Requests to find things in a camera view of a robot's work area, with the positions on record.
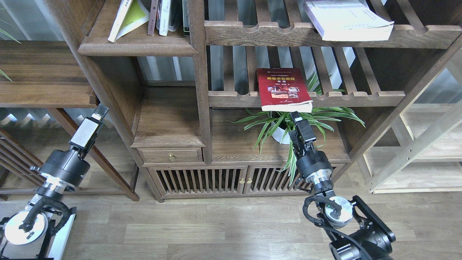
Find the white thick book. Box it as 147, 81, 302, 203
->
302, 0, 394, 42

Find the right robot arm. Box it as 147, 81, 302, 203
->
290, 112, 396, 260

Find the dark upright book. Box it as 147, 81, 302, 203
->
182, 0, 190, 36

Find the green spider plant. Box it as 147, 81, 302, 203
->
233, 71, 366, 187

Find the white plant pot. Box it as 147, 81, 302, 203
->
271, 122, 291, 145

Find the dark wooden bookshelf cabinet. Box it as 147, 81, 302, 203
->
45, 0, 461, 202

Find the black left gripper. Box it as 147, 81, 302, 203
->
30, 105, 109, 187

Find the dark slatted wooden rack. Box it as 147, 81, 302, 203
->
0, 128, 82, 201

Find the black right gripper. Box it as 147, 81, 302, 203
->
290, 111, 333, 183

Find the light wooden shelf frame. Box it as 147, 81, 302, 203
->
357, 54, 462, 194

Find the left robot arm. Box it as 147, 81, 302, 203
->
1, 105, 108, 260

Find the brown upright book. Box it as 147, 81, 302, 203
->
147, 0, 159, 36

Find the red cover book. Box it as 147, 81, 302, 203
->
256, 68, 313, 113

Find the yellow green cover book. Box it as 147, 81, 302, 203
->
108, 0, 150, 42

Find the white metal bar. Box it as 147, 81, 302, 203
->
47, 212, 76, 260

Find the white upright book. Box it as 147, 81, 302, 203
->
158, 0, 171, 36

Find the green leaf at edge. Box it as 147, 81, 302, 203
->
0, 7, 22, 82

